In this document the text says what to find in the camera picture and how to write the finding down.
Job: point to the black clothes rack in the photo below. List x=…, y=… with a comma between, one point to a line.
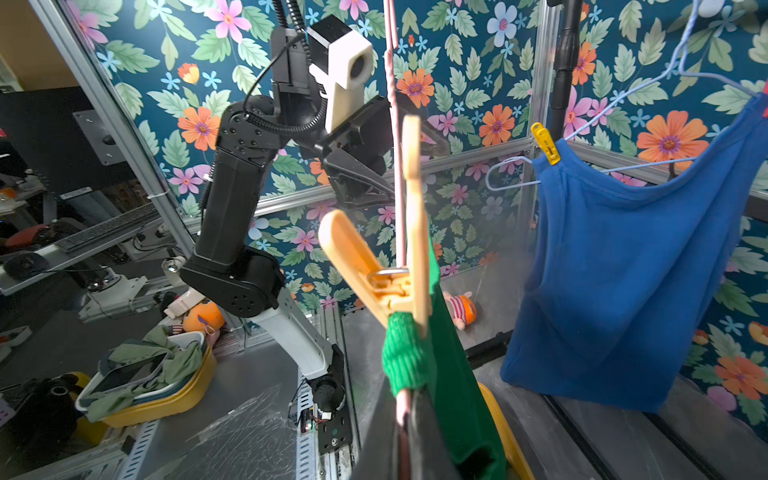
x=565, y=62

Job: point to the pink wire hanger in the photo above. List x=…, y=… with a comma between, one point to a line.
x=403, y=398

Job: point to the yellow clothespin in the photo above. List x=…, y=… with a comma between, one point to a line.
x=545, y=143

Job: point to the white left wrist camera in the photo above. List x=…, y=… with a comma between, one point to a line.
x=342, y=62

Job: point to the green tank top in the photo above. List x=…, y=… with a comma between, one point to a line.
x=438, y=363

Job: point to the plush doll toy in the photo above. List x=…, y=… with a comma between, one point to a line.
x=462, y=309

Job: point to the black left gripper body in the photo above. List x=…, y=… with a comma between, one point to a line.
x=358, y=144

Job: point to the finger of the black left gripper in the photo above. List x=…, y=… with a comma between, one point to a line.
x=354, y=183
x=432, y=142

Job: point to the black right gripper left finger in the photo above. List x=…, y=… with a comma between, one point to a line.
x=383, y=454

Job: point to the yellow plastic tray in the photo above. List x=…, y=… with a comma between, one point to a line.
x=511, y=447

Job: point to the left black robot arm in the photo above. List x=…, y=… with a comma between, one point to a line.
x=240, y=279

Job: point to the yellow tub with clothes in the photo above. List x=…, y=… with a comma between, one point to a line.
x=158, y=376

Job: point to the light blue wire hanger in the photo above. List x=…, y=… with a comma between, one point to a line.
x=679, y=56

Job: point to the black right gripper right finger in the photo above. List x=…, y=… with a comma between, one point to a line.
x=428, y=455

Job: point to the blue tank top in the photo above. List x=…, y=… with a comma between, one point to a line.
x=623, y=275

